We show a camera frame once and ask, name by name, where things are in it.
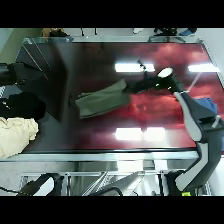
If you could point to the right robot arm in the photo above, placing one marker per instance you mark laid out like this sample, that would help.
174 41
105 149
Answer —
192 120

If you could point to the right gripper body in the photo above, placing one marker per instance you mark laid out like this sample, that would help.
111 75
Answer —
143 86

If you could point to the cream garment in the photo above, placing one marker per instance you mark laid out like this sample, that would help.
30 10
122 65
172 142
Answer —
15 135

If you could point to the silver frame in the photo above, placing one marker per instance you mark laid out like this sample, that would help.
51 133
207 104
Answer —
100 156

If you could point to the blue garment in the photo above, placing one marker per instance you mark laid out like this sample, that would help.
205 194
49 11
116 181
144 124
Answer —
205 104

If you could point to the olive green shirt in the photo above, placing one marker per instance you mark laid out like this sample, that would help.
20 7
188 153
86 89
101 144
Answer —
101 100

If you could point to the black garment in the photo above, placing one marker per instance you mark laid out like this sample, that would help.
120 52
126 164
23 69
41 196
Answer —
21 105

